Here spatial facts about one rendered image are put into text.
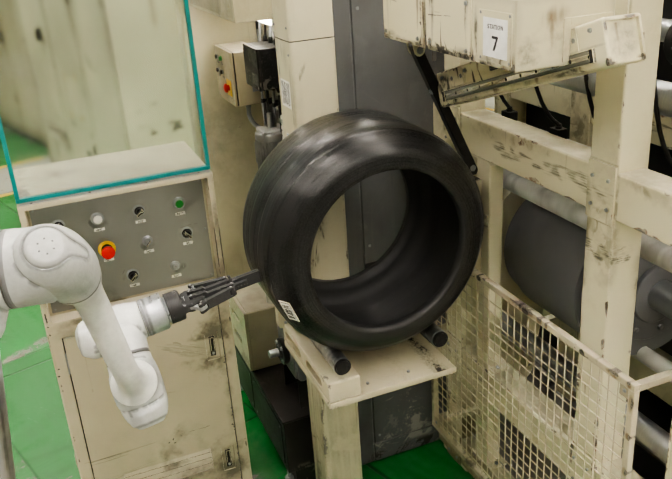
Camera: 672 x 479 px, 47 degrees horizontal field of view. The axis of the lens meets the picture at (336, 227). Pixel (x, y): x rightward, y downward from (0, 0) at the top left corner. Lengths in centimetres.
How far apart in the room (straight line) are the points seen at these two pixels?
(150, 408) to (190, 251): 77
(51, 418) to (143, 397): 192
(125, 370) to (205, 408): 102
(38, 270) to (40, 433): 237
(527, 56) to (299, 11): 67
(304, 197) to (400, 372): 61
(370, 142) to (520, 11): 45
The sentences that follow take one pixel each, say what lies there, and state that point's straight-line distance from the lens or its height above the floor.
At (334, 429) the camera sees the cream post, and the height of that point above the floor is 43.
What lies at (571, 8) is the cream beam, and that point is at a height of 175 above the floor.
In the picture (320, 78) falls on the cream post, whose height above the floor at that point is 155.
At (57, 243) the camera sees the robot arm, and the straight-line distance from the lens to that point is 127.
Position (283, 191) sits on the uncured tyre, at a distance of 179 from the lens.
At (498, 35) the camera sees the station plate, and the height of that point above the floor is 171.
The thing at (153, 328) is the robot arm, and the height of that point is 110.
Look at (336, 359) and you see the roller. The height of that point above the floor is 92.
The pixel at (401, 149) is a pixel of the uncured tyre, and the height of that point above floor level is 144.
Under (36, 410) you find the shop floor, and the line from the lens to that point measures 376.
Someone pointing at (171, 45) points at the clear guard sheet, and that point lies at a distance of 227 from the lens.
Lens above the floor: 197
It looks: 22 degrees down
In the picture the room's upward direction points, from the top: 4 degrees counter-clockwise
